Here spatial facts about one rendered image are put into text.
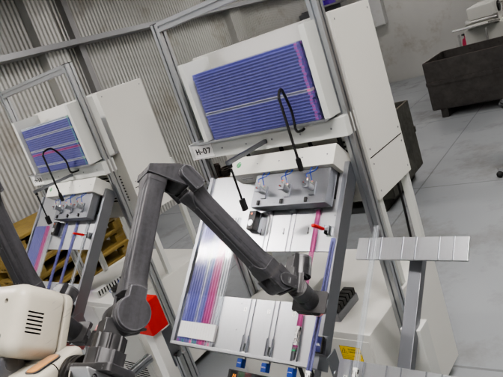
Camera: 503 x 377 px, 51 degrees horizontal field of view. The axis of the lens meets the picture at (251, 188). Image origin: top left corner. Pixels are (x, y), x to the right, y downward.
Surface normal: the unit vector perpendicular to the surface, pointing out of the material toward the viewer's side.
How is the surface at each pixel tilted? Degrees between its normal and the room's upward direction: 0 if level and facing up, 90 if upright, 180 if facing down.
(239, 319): 44
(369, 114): 90
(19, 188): 90
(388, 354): 90
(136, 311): 68
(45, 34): 90
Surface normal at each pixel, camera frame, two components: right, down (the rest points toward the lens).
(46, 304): 0.87, -0.17
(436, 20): -0.53, 0.39
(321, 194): -0.63, -0.39
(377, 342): 0.75, -0.07
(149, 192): 0.49, -0.34
